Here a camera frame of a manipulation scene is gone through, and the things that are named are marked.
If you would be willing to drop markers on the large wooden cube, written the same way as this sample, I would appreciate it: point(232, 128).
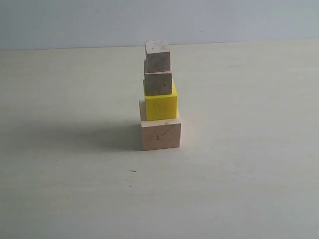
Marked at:
point(159, 134)

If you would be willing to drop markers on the medium wooden cube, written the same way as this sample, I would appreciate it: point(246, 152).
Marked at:
point(157, 83)

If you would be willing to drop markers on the yellow cube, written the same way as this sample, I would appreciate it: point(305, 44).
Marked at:
point(161, 107)

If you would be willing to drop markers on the small wooden cube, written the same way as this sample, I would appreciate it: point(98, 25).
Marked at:
point(157, 56)

